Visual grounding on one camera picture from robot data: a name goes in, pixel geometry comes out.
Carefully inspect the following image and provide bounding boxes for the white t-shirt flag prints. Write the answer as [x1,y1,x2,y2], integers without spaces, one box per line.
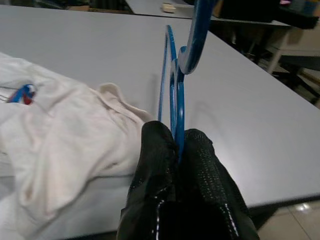
[0,51,156,240]

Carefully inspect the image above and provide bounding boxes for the white table black legs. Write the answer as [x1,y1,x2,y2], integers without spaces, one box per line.
[0,4,320,240]
[123,0,292,27]

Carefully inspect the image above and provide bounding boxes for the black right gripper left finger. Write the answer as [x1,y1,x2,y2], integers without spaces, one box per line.
[117,120,181,240]

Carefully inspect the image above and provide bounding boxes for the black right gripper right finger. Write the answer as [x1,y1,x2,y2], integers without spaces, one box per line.
[178,128,261,240]

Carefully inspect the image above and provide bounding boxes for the small beige block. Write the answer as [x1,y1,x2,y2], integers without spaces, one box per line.
[161,2,177,13]

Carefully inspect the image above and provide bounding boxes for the blue plastic clothes hanger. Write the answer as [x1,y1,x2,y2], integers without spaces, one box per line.
[157,0,223,165]

